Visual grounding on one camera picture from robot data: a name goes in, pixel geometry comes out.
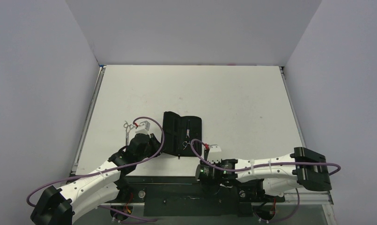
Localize silver thinning scissors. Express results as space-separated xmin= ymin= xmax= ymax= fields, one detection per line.
xmin=123 ymin=121 xmax=136 ymax=146

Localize silver scissors red tip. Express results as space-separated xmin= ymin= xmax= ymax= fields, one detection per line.
xmin=182 ymin=120 xmax=191 ymax=150

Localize black zippered tool case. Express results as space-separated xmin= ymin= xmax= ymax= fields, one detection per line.
xmin=163 ymin=111 xmax=202 ymax=157

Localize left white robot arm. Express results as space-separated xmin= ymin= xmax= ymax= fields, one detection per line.
xmin=30 ymin=134 xmax=164 ymax=225

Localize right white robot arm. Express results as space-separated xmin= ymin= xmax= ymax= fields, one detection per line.
xmin=195 ymin=145 xmax=332 ymax=200

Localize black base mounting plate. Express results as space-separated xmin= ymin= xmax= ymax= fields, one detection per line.
xmin=105 ymin=176 xmax=285 ymax=217

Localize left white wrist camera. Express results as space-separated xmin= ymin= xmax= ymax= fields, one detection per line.
xmin=135 ymin=121 xmax=150 ymax=135

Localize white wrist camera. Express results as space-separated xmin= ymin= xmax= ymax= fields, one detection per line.
xmin=204 ymin=144 xmax=222 ymax=164
xmin=135 ymin=121 xmax=150 ymax=135

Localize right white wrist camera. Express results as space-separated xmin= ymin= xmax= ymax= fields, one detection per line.
xmin=204 ymin=144 xmax=222 ymax=164

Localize aluminium frame rail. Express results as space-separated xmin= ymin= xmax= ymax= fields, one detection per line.
xmin=70 ymin=65 xmax=106 ymax=176

